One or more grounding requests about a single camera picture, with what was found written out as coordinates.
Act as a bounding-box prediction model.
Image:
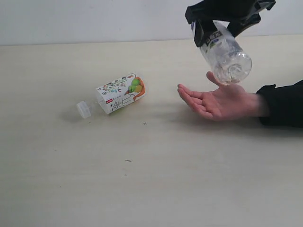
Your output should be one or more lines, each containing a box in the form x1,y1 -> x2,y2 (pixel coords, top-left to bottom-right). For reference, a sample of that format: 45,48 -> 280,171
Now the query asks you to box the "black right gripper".
185,0 -> 276,47

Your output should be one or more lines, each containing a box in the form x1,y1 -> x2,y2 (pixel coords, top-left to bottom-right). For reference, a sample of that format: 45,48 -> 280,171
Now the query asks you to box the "clear bottle blue white label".
199,21 -> 252,84

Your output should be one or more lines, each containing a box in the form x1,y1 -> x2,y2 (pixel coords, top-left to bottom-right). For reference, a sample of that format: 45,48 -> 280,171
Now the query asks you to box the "tea bottle pear label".
76,73 -> 146,119

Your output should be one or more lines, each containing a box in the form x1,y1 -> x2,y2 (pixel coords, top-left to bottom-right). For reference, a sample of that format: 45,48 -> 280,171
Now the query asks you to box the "person's open bare hand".
178,71 -> 269,121

